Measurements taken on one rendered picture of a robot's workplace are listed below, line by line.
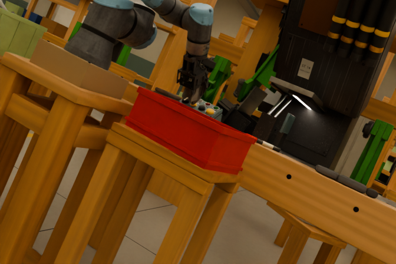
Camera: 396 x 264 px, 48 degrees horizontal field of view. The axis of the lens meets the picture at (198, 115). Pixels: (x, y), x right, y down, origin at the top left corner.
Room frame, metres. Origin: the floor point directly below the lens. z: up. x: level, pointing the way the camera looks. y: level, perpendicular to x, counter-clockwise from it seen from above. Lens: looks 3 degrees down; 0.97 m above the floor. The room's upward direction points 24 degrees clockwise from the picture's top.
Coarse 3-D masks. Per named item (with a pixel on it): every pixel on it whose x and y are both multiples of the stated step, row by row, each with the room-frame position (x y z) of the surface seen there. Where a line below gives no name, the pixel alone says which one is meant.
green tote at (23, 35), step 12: (0, 12) 1.68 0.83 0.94; (0, 24) 1.70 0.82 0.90; (12, 24) 1.74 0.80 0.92; (24, 24) 1.79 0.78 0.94; (36, 24) 1.83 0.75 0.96; (0, 36) 1.72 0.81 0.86; (12, 36) 1.76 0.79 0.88; (24, 36) 1.81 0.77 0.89; (36, 36) 1.85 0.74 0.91; (0, 48) 1.74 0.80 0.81; (12, 48) 1.78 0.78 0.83; (24, 48) 1.83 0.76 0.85
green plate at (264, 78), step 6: (276, 48) 1.74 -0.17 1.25; (270, 54) 1.75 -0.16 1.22; (276, 54) 1.75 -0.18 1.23; (270, 60) 1.76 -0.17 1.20; (264, 66) 1.75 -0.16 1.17; (270, 66) 1.75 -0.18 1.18; (258, 72) 1.75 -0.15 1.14; (264, 72) 1.76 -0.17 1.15; (270, 72) 1.75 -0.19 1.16; (252, 78) 1.76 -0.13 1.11; (258, 78) 1.76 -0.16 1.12; (264, 78) 1.75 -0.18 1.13; (258, 84) 1.83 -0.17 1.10; (264, 84) 1.75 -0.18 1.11; (270, 90) 1.76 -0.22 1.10; (276, 90) 1.81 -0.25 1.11
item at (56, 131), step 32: (0, 96) 1.33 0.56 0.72; (32, 96) 1.42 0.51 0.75; (0, 128) 1.34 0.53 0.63; (32, 128) 1.28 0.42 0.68; (64, 128) 1.22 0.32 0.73; (96, 128) 1.37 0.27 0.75; (32, 160) 1.24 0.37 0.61; (64, 160) 1.27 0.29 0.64; (96, 160) 1.45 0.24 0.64; (32, 192) 1.22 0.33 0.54; (0, 224) 1.55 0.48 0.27; (32, 224) 1.26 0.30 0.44; (64, 224) 1.45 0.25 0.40; (0, 256) 1.23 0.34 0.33; (32, 256) 1.50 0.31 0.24
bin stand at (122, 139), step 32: (128, 128) 1.27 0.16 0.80; (160, 160) 1.19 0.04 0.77; (96, 192) 1.26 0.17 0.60; (128, 192) 1.45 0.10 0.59; (192, 192) 1.15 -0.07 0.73; (224, 192) 1.32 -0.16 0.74; (128, 224) 1.47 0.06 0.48; (192, 224) 1.15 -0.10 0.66; (64, 256) 1.26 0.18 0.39; (96, 256) 1.45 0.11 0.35; (160, 256) 1.15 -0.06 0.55; (192, 256) 1.33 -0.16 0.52
